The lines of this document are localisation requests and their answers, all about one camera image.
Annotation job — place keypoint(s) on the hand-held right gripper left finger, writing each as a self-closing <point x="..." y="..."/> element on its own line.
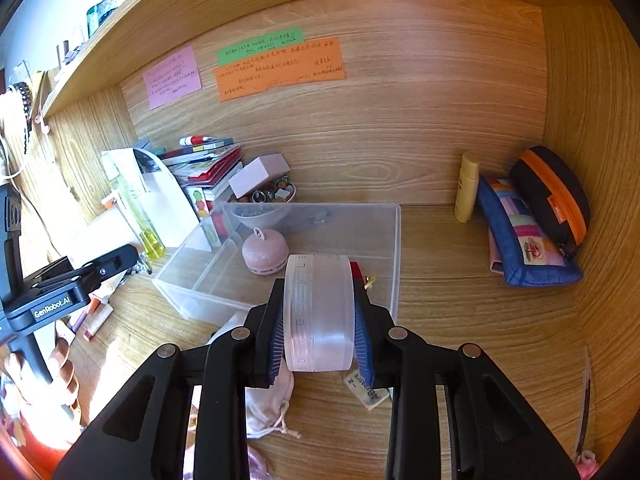
<point x="275" y="350"/>

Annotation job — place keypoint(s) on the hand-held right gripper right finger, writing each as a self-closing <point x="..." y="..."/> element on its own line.
<point x="362" y="355"/>

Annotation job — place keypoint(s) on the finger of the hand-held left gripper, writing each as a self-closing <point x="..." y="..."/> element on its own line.
<point x="95" y="267"/>

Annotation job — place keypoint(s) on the translucent round plastic container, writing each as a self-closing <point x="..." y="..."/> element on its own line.
<point x="320" y="310"/>

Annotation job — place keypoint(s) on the clear plastic storage box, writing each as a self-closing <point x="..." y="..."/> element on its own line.
<point x="350" y="230"/>

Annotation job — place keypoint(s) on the wooden desktop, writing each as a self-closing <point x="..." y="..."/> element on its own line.
<point x="450" y="320"/>

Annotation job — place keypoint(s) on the person's left hand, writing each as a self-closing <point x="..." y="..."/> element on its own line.
<point x="62" y="360"/>

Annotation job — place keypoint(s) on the handwritten paper tag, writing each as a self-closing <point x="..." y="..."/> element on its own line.
<point x="367" y="392"/>

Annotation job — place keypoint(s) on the pink lipstick tube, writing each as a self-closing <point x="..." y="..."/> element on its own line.
<point x="97" y="322"/>

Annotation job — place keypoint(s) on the clear bottle with yellow liquid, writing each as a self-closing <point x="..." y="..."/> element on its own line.
<point x="152" y="247"/>

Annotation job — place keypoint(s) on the red charm with gold key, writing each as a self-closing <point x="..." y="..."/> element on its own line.
<point x="357" y="272"/>

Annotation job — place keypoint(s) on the pink round mini vacuum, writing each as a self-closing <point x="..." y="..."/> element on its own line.
<point x="262" y="257"/>

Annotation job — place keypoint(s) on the white paper folder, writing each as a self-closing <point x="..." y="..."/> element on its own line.
<point x="167" y="200"/>

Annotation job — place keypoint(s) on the fruit picture booklet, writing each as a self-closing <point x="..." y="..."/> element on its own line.
<point x="202" y="205"/>

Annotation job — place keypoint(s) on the small red and white carton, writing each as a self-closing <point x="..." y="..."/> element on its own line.
<point x="217" y="227"/>

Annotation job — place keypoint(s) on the grey bowl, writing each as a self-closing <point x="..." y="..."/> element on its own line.
<point x="260" y="215"/>

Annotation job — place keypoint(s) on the stack of books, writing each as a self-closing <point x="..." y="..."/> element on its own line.
<point x="210" y="165"/>

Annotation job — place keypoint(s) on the pile of stone beads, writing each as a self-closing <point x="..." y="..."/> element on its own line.
<point x="272" y="192"/>

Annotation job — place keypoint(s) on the red and white tube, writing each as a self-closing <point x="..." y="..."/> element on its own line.
<point x="197" y="140"/>

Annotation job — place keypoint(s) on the white cardboard box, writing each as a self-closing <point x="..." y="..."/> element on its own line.
<point x="257" y="175"/>

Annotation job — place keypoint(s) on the black and white headband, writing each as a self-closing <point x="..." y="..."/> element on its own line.
<point x="22" y="105"/>

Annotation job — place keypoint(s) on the blue patchwork pouch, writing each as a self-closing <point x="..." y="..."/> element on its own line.
<point x="520" y="240"/>

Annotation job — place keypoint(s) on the cream lotion bottle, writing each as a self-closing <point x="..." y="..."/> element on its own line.
<point x="467" y="190"/>

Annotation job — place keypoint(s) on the pink paper note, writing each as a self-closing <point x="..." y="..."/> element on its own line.
<point x="172" y="77"/>

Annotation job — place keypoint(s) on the black pen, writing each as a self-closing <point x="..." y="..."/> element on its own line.
<point x="586" y="400"/>

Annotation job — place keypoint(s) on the wooden shelf board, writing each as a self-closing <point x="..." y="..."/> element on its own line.
<point x="150" y="35"/>

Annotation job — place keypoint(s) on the black case with orange zipper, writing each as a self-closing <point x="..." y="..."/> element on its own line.
<point x="550" y="195"/>

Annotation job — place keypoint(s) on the pink hair clip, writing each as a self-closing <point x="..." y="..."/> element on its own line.
<point x="587" y="462"/>

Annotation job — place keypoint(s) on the teal glass jar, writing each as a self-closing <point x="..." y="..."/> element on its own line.
<point x="100" y="15"/>

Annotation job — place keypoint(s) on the orange paper note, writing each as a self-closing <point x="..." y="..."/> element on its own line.
<point x="280" y="75"/>

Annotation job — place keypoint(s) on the green paper note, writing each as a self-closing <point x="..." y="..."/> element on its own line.
<point x="260" y="45"/>

